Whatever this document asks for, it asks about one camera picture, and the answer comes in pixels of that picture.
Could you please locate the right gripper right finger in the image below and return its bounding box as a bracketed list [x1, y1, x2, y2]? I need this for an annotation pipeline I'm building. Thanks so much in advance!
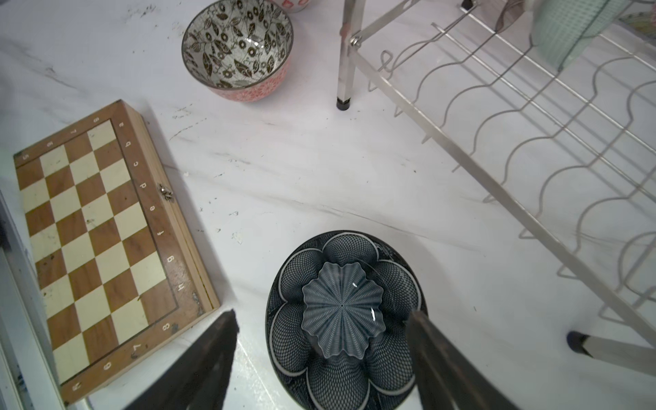
[406, 311, 517, 409]

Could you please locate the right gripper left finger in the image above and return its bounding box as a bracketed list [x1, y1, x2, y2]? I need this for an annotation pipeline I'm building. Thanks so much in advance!
[127, 310, 239, 409]

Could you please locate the dark petal pattern bowl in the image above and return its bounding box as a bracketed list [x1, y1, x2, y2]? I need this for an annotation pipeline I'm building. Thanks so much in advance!
[266, 230, 426, 409]

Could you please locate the steel wire dish rack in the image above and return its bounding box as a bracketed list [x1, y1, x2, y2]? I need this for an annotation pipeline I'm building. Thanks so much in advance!
[338, 1, 655, 375]

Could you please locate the mint green bowl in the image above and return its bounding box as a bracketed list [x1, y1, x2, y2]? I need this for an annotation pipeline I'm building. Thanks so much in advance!
[531, 0, 630, 72]

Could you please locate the blue patterned bowl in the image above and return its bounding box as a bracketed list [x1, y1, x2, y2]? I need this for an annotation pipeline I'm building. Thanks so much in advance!
[273, 0, 311, 13]

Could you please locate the wooden chessboard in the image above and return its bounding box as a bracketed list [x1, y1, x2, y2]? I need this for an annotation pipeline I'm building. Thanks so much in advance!
[14, 101, 220, 404]

